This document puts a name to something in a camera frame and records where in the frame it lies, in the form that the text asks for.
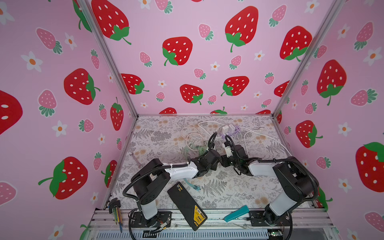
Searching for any purple power strip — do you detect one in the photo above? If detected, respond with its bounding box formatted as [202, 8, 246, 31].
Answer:
[221, 124, 240, 140]

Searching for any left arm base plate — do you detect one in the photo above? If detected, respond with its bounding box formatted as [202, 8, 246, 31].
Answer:
[131, 211, 172, 228]

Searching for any green usb cable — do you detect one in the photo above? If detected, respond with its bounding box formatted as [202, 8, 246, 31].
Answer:
[191, 143, 211, 154]

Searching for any black rectangular device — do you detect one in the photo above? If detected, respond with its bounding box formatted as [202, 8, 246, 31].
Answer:
[168, 182, 208, 231]

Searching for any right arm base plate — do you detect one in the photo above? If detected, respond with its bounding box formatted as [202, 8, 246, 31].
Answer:
[247, 211, 292, 227]

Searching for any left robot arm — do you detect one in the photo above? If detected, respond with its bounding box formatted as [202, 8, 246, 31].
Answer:
[122, 149, 221, 221]

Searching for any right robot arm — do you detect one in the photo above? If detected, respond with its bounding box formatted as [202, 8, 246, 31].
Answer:
[221, 143, 319, 226]

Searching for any aluminium front rail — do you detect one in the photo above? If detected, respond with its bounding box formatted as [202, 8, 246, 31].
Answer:
[84, 209, 341, 240]

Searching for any teal plastic tool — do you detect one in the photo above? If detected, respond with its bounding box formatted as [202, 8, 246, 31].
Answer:
[224, 206, 250, 222]

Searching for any coloured wire bundle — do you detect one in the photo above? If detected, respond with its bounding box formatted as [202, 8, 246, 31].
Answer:
[107, 197, 124, 233]

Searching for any white cable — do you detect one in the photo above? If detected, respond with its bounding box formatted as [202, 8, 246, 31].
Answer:
[196, 120, 292, 157]

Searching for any white charger plug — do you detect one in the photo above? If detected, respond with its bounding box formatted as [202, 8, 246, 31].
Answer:
[221, 124, 237, 135]

